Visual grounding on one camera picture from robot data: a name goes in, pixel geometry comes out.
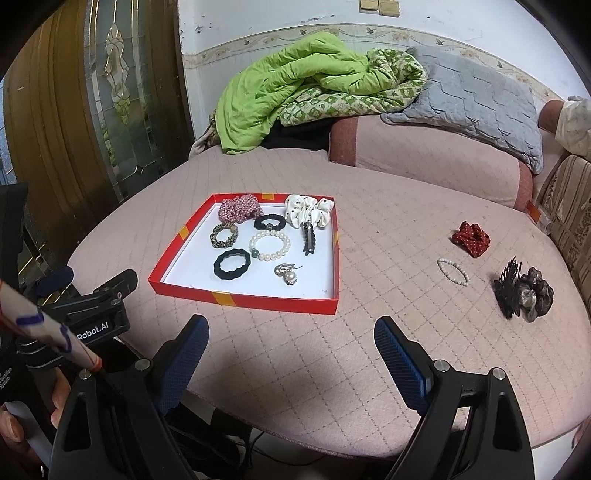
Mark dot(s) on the black leaf hair clip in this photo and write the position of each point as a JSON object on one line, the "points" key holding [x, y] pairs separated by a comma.
{"points": [[308, 240]]}

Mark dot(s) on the red shallow tray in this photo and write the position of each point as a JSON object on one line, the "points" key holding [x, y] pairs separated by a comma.
{"points": [[318, 286]]}

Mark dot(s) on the pink bolster cushion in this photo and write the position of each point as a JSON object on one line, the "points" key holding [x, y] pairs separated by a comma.
{"points": [[415, 157]]}

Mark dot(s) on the black claw hair clip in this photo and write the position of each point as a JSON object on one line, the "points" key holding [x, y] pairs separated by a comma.
{"points": [[508, 286]]}

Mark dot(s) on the white dotted scrunchie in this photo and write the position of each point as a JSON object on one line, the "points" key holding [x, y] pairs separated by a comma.
{"points": [[304, 210]]}

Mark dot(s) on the green quilt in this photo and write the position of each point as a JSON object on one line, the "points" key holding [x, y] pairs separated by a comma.
{"points": [[286, 87]]}

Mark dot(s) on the grey quilted pillow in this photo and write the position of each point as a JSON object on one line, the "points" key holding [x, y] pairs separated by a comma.
{"points": [[475, 101]]}

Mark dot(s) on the wooden door with glass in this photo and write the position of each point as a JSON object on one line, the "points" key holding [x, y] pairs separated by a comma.
{"points": [[69, 115]]}

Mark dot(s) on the silver pearl brooch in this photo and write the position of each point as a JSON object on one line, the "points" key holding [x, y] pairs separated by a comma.
{"points": [[291, 277]]}

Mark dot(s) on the dark grey shiny scrunchie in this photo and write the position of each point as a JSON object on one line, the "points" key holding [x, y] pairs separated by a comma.
{"points": [[535, 295]]}

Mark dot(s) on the plastic bottle orange label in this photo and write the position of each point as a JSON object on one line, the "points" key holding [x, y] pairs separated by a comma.
{"points": [[538, 214]]}

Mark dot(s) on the red dotted scrunchie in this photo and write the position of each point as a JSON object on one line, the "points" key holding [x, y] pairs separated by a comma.
{"points": [[473, 237]]}

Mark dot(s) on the beige cloth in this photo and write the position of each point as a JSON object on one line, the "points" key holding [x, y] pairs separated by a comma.
{"points": [[203, 138]]}

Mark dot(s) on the white stick with blue marks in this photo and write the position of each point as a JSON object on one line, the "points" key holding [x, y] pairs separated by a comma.
{"points": [[46, 323]]}

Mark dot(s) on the beige patterned sofa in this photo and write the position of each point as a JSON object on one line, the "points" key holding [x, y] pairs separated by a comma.
{"points": [[568, 207]]}

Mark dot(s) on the black cloth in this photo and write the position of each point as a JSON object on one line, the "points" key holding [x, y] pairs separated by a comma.
{"points": [[295, 136]]}

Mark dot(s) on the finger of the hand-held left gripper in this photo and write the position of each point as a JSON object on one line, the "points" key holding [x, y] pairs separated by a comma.
{"points": [[120, 282], [55, 279]]}

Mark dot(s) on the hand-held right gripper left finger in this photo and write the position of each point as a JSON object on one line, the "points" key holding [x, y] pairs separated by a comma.
{"points": [[184, 350]]}

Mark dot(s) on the beige wall switch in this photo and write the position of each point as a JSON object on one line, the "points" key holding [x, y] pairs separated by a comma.
{"points": [[389, 7], [368, 4]]}

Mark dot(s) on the person's left hand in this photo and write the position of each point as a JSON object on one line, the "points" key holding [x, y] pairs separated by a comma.
{"points": [[60, 397]]}

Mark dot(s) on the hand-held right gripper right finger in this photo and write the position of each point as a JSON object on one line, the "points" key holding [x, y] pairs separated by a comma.
{"points": [[397, 355]]}

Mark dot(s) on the pink quilted bed cover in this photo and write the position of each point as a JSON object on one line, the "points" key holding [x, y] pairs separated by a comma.
{"points": [[323, 369]]}

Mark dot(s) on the red white checked scrunchie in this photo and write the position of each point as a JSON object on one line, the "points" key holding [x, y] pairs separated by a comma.
{"points": [[238, 207]]}

